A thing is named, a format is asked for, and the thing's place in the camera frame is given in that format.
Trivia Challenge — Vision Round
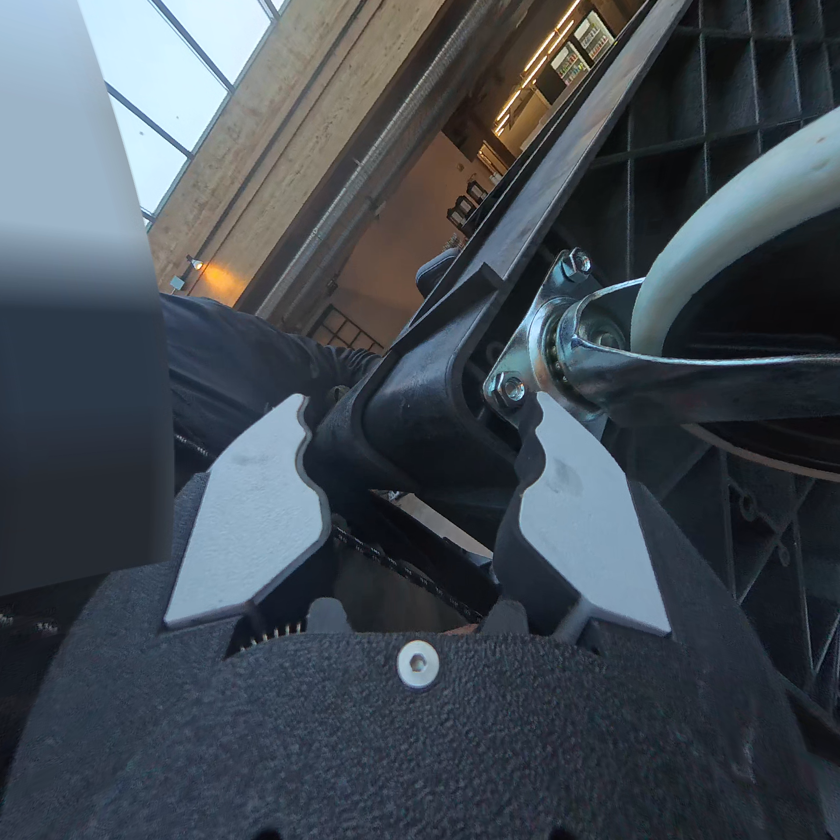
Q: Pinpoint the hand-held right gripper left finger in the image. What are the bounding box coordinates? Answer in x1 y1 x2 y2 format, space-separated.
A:
163 394 332 631

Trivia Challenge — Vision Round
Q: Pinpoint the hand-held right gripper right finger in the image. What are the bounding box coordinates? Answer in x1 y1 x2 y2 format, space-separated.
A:
493 392 673 639

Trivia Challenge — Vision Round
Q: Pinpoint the white caster wheel metal fork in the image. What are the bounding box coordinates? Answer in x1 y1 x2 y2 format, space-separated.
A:
484 125 840 475

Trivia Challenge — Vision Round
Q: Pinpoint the person's black clothing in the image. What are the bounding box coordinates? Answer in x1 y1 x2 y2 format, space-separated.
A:
161 294 385 493

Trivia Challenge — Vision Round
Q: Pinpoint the glass skylight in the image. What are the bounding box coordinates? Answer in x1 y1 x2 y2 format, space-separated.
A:
77 0 290 227

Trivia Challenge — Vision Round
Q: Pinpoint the glass door drink fridge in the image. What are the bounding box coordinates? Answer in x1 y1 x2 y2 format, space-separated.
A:
573 10 616 63
550 42 588 86

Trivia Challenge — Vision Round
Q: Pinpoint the ceiling light strip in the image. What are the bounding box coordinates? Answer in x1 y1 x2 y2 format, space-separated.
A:
493 0 584 135

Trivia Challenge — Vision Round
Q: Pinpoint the black speckled strap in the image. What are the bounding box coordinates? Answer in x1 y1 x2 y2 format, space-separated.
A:
331 521 490 624

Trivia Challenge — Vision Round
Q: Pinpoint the black wire rack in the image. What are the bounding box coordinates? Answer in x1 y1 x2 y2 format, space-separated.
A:
308 305 385 355

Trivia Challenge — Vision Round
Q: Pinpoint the grey ceiling duct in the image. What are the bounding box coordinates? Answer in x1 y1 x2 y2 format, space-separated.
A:
256 0 481 317

